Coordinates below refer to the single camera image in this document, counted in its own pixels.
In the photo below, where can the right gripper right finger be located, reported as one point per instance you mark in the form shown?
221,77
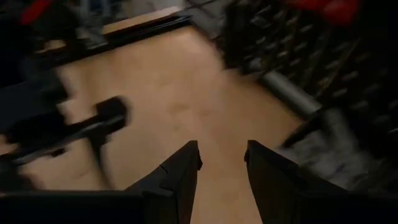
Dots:
311,205

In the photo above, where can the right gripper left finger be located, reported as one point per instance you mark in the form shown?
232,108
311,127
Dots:
124,207

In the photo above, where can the black pegboard tool cart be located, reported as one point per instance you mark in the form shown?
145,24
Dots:
295,40

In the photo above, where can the black aluminium table frame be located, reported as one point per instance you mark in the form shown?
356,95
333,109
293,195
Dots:
140,28

